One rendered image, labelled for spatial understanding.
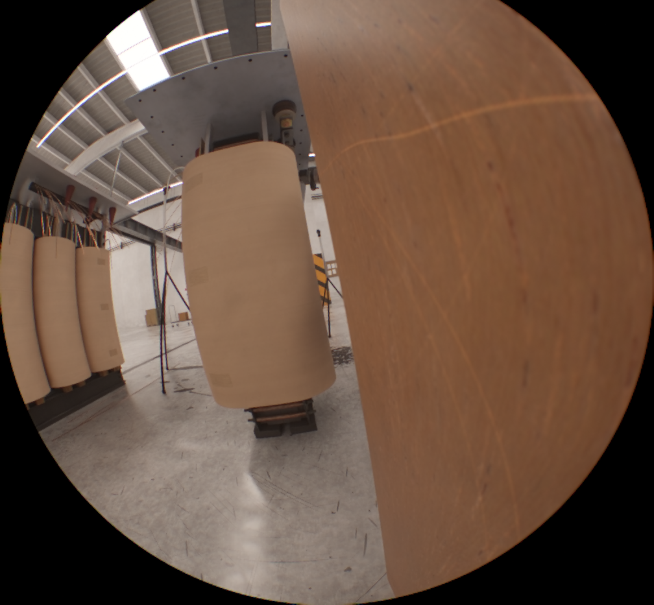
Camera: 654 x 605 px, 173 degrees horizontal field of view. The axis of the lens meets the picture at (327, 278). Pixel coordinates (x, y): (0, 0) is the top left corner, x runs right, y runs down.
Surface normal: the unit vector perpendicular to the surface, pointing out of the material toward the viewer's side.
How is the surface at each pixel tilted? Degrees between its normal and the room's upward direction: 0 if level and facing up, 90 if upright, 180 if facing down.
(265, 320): 90
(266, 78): 180
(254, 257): 90
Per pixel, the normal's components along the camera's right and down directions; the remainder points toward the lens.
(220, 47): 0.09, 0.99
